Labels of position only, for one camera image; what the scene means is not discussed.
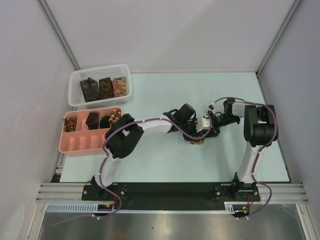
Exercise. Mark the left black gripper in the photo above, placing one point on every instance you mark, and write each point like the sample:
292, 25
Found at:
194, 133

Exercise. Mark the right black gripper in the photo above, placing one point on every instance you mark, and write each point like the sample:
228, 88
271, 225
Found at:
215, 130

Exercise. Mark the brown patterned long tie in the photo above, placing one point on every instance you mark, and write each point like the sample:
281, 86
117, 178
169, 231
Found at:
197, 142

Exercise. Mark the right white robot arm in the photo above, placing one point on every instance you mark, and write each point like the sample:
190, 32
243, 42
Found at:
260, 130

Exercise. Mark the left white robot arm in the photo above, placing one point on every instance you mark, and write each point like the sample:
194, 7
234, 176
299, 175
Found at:
124, 135

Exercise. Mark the colourful dotted rolled tie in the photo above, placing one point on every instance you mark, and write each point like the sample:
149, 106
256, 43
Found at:
115, 115

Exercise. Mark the red colourful folded tie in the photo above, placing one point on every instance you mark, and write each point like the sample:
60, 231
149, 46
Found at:
119, 86

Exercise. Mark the black rolled tie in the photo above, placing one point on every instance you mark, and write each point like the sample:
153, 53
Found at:
104, 122

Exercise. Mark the dark brown folded tie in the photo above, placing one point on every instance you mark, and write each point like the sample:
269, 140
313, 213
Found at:
105, 89

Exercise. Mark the white plastic basket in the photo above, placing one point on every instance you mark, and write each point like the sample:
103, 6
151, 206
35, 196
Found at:
75, 94

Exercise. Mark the navy red striped rolled tie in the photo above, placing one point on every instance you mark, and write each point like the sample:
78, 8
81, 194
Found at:
92, 121

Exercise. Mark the dark floral folded tie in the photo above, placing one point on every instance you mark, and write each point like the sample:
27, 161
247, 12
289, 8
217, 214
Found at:
89, 89

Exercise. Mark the pink compartment tray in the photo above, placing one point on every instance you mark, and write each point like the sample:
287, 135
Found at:
83, 141

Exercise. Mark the red gold rolled tie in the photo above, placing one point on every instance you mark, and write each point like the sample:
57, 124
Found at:
70, 124

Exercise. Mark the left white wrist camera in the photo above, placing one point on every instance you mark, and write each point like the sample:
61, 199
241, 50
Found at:
203, 123

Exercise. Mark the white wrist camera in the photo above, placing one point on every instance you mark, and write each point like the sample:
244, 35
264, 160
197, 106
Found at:
203, 123
211, 107

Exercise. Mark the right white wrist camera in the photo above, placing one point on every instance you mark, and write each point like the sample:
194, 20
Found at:
211, 107

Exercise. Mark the white cable duct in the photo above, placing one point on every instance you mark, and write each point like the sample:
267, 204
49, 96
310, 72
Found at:
97, 209

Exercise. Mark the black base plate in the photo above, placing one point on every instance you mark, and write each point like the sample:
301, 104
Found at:
180, 195

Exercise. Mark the aluminium frame rail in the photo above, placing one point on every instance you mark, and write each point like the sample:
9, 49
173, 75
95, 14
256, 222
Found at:
282, 193

